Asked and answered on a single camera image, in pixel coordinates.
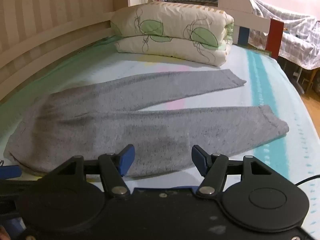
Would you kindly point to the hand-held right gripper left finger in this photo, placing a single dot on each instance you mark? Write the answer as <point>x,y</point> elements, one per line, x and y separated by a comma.
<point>126,158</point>

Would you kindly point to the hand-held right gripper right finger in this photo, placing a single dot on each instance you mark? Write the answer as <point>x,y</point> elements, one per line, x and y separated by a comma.
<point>199,159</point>

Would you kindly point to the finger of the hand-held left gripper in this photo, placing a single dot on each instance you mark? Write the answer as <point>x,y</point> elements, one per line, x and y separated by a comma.
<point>10,171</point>
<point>13,226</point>

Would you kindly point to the grey pants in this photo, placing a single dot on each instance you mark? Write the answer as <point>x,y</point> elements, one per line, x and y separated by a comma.
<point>150,130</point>

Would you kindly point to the bed with pastel patterned sheet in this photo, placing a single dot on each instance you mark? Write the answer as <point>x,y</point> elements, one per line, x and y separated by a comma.
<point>262,80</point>

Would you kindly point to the folded cream quilt leaf print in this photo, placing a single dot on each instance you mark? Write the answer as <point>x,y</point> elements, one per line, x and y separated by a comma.
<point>172,33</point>

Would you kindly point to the white furniture legs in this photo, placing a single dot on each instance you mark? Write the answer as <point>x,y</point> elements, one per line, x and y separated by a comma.
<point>298,76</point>

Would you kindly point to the blue bed panel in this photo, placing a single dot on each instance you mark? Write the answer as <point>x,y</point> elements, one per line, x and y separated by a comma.
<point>243,36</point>

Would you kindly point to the white wooden headboard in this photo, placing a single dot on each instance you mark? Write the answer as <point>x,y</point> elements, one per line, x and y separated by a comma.
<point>252,17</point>

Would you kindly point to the striped cloth cover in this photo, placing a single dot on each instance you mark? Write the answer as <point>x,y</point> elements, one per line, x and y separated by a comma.
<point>297,37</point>

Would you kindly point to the red bed post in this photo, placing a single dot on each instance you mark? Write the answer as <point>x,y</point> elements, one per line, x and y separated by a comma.
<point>274,38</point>

